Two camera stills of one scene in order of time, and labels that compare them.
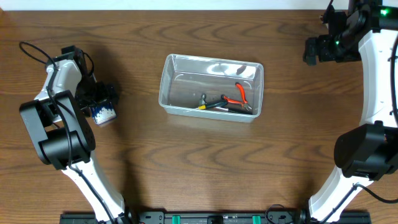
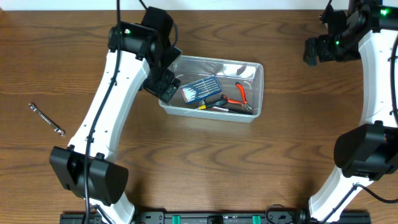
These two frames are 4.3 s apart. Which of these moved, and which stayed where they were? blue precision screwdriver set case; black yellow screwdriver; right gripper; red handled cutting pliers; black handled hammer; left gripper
Moved: left gripper; blue precision screwdriver set case
Stayed: black handled hammer; right gripper; red handled cutting pliers; black yellow screwdriver
